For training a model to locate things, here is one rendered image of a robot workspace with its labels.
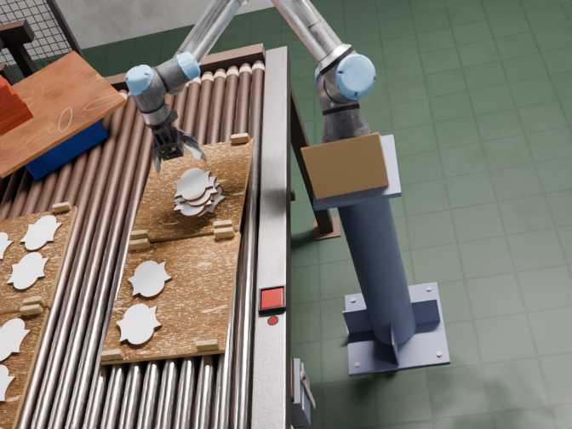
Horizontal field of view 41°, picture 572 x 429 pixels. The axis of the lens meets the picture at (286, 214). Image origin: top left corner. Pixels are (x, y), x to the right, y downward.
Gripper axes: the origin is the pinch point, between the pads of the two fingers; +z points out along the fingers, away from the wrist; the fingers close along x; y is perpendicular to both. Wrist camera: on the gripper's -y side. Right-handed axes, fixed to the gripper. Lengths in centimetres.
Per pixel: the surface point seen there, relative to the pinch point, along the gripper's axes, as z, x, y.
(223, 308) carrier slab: 16.4, 6.4, 43.6
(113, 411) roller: 19, -24, 67
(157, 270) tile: 15.0, -12.8, 25.1
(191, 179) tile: 7.5, 0.1, -2.0
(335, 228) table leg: 108, 32, -66
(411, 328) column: 104, 54, -1
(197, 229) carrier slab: 16.0, -1.1, 11.3
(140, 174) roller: 17.3, -21.6, -23.2
